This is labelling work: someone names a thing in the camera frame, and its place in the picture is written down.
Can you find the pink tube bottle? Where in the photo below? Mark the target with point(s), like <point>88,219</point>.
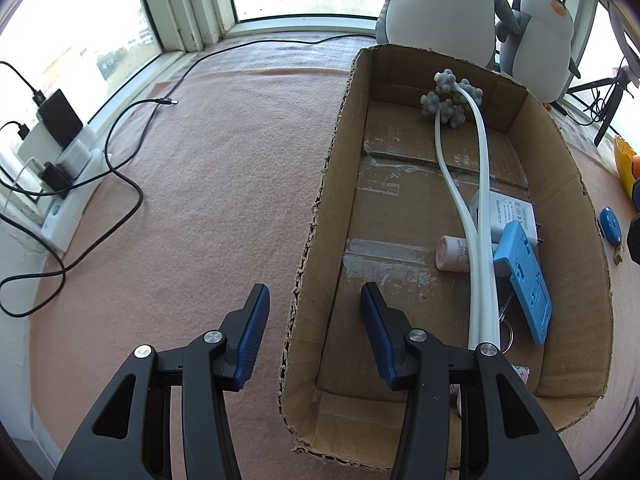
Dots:
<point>452,254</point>

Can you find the white flat charger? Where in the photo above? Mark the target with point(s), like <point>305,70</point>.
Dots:
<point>40,145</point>

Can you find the black tripod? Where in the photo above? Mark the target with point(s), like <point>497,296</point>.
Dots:
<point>607,120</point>

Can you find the blue rectangular plug adapter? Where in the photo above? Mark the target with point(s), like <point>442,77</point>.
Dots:
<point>527,285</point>

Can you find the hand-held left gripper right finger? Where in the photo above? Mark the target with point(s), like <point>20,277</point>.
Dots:
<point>380,340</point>

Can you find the white power strip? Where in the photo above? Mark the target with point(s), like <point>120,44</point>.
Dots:
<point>70,205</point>

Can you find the white patterned small item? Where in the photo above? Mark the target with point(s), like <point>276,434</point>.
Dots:
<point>521,372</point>

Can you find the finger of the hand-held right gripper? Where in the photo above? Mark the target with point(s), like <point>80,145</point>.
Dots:
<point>634,237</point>

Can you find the yellow plastic container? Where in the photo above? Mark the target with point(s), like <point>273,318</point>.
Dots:
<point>625,175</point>

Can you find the blue round tape measure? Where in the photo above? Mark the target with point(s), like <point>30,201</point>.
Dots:
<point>611,225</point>

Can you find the white power adapter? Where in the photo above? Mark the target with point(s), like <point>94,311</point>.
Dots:
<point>505,212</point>

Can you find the large penguin plush toy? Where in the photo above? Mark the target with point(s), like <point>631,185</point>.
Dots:
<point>440,5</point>

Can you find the white window frame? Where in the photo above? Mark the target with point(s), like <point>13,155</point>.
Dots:
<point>190,10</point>

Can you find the small wooden piece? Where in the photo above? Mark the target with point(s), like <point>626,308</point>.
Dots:
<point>618,255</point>

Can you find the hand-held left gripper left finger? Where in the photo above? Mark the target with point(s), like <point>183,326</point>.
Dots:
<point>250,340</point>

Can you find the checked light cloth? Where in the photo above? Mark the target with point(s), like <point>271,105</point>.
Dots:
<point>582,135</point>

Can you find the orange small object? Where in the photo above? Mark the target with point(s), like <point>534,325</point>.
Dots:
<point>636,165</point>

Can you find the black plug charger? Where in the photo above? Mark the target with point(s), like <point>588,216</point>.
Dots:
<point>52,176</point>

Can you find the small penguin plush toy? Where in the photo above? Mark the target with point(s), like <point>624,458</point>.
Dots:
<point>540,50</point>

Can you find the brown cardboard box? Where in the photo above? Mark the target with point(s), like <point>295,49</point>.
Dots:
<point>400,220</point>

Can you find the black flat charger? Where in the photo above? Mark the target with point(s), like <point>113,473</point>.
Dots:
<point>62,117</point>

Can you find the white plug charger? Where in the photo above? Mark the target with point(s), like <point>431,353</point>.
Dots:
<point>75,157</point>

